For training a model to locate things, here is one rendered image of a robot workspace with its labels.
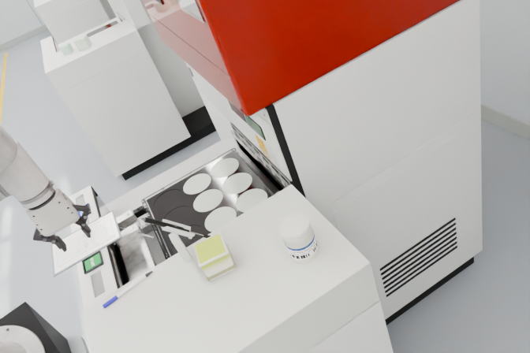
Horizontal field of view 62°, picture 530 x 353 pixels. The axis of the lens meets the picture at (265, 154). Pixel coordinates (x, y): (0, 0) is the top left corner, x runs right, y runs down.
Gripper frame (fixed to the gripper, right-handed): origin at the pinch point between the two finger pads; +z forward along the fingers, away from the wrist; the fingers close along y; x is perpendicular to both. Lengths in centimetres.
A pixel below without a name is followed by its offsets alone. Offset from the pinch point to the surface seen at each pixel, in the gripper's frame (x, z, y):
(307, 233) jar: 43, 0, -50
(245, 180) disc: -3, 15, -50
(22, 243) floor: -184, 105, 81
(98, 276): 7.6, 9.6, -0.5
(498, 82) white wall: -42, 76, -206
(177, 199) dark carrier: -12.5, 15.3, -28.5
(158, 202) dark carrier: -16.7, 15.3, -22.7
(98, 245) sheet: -3.5, 8.9, -2.8
